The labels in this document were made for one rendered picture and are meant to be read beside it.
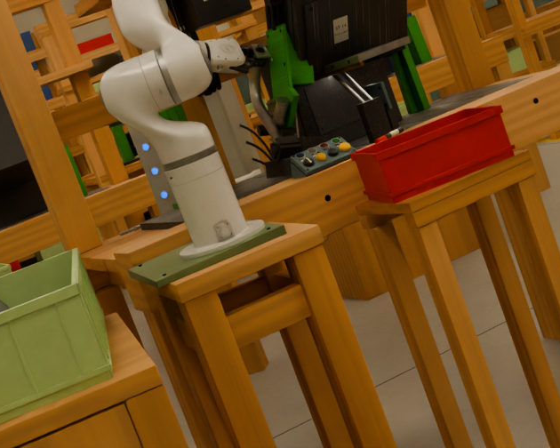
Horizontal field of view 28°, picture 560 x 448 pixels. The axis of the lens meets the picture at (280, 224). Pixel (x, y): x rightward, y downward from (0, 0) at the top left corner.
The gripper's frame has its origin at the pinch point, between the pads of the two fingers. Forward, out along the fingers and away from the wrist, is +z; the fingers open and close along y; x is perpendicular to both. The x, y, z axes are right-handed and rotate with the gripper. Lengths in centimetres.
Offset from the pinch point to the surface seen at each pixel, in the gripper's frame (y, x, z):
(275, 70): -6.8, -0.8, 2.9
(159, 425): -125, -19, -67
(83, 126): 13, 36, -40
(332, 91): -4.5, 8.1, 24.1
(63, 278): -65, 11, -66
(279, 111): -19.8, 2.6, 0.4
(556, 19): 302, 191, 391
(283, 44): -7.4, -10.1, 2.2
